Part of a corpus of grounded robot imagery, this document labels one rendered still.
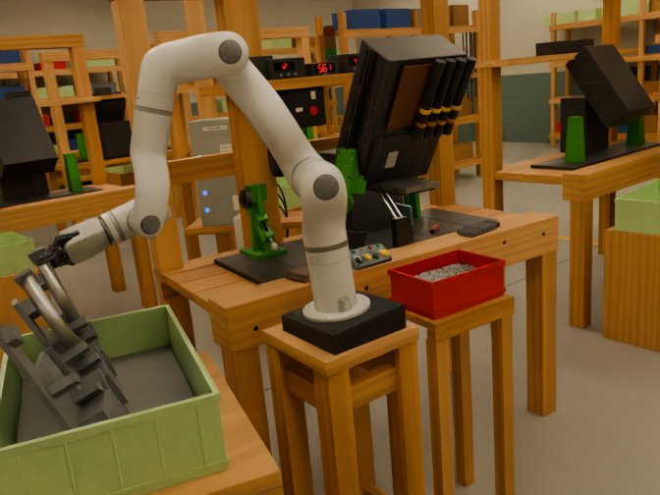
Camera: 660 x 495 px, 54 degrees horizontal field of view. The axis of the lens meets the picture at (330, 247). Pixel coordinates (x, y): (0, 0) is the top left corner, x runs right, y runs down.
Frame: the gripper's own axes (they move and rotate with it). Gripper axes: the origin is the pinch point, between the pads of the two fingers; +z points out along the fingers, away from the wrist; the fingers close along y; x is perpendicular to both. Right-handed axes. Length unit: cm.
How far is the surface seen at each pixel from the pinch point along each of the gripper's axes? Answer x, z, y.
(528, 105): -319, -826, -748
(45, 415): 30.5, 16.1, -10.3
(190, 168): -51, -59, -67
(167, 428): 55, -5, 15
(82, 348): 26.6, 1.6, 3.9
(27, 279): 10.9, 4.2, 13.7
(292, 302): 25, -56, -46
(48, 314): 20.2, 3.9, 12.8
